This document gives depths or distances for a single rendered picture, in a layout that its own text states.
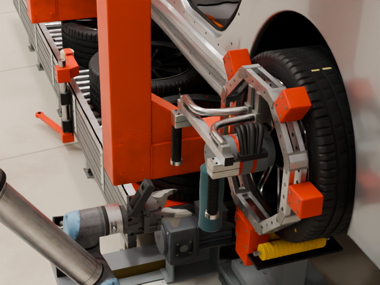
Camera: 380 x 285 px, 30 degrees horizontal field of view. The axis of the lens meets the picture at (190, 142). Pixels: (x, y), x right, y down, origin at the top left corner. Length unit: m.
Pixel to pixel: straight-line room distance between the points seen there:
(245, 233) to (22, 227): 0.98
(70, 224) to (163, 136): 0.82
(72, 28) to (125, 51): 1.93
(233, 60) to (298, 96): 0.41
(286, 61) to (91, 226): 0.80
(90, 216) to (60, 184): 1.74
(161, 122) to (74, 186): 1.15
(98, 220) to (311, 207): 0.63
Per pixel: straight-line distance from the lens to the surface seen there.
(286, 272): 2.73
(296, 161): 2.15
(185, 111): 2.38
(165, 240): 2.80
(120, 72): 2.59
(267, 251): 2.49
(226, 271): 2.99
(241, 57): 2.47
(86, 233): 2.09
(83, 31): 4.42
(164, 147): 2.79
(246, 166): 2.34
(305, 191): 2.16
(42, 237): 1.87
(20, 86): 4.94
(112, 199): 3.27
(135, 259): 3.07
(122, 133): 2.70
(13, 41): 5.72
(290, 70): 2.25
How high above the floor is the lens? 2.05
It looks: 29 degrees down
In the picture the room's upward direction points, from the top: 1 degrees clockwise
